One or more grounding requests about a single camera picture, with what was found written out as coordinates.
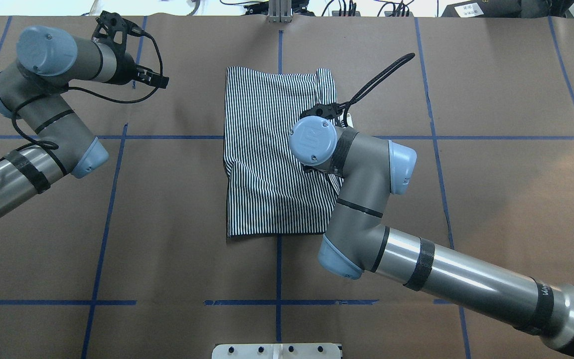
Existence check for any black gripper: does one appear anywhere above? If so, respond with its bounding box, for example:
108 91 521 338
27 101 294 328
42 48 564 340
115 54 169 89

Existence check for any navy white striped polo shirt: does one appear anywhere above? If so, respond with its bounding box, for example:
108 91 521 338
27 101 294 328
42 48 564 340
223 66 342 238

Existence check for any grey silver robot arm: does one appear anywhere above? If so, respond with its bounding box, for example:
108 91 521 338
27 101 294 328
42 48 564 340
288 115 574 357
0 22 169 218

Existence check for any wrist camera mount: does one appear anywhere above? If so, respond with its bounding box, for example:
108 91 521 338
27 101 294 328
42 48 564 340
91 10 151 55
299 103 347 122

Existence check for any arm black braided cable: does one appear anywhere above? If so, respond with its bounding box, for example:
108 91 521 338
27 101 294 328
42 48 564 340
342 52 416 120
0 30 164 150

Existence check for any aluminium frame post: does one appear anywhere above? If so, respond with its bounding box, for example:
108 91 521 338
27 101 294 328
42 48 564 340
267 0 293 23

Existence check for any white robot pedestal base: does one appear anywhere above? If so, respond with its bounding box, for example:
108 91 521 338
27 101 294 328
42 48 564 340
211 343 343 359

